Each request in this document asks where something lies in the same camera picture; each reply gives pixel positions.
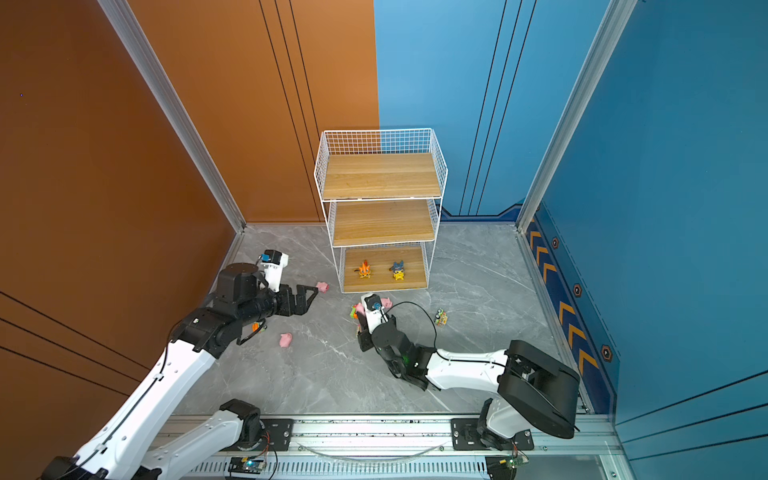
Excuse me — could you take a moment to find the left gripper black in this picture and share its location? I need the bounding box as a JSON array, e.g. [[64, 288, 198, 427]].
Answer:
[[238, 281, 318, 330]]

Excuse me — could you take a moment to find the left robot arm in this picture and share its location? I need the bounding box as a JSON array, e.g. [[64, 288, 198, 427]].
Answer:
[[41, 250, 319, 479]]

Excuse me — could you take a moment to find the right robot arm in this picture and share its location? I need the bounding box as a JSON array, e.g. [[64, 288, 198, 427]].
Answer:
[[355, 312, 581, 450]]

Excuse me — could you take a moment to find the orange pikachu figure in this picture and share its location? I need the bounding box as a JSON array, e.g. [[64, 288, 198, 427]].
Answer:
[[354, 260, 372, 279]]

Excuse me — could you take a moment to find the grey hooded pikachu figure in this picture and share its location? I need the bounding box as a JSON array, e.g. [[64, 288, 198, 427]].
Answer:
[[389, 260, 405, 281]]

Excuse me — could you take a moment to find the green toy car right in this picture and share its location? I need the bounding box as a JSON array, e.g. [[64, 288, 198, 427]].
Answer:
[[435, 309, 448, 326]]

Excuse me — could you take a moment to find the left circuit board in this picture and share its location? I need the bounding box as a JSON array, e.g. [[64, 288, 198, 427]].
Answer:
[[228, 456, 268, 476]]

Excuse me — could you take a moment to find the circuit board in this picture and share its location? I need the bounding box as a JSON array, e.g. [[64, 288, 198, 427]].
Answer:
[[228, 456, 268, 476], [485, 451, 530, 480]]

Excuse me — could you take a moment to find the right circuit board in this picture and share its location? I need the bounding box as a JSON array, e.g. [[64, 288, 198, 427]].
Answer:
[[485, 451, 530, 480]]

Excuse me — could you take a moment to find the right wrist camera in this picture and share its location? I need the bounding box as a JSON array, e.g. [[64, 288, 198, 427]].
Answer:
[[361, 293, 387, 333]]

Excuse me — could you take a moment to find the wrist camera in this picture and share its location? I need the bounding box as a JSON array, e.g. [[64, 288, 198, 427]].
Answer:
[[261, 249, 289, 293], [361, 293, 387, 333]]

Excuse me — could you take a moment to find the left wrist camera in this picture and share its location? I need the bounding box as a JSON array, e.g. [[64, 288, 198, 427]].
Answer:
[[261, 249, 289, 293]]

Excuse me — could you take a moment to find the aluminium rail frame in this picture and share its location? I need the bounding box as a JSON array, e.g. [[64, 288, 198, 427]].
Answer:
[[186, 414, 634, 479]]

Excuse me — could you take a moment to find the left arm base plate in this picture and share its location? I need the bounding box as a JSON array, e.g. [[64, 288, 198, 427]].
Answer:
[[224, 418, 294, 452]]

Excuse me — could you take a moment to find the white wire wooden shelf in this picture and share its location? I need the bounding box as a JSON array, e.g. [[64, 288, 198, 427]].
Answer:
[[314, 128, 448, 293]]

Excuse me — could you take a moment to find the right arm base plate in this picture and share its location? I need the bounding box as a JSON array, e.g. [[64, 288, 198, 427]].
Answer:
[[450, 418, 535, 452]]

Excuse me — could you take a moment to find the left aluminium corner post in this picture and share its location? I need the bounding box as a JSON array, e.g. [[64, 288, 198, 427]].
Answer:
[[98, 0, 247, 234]]

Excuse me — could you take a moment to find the aluminium corner post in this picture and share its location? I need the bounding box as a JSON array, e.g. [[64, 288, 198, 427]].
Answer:
[[98, 0, 247, 234], [516, 0, 638, 235]]

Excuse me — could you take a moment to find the right aluminium corner post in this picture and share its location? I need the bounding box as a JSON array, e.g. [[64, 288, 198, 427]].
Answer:
[[516, 0, 638, 235]]

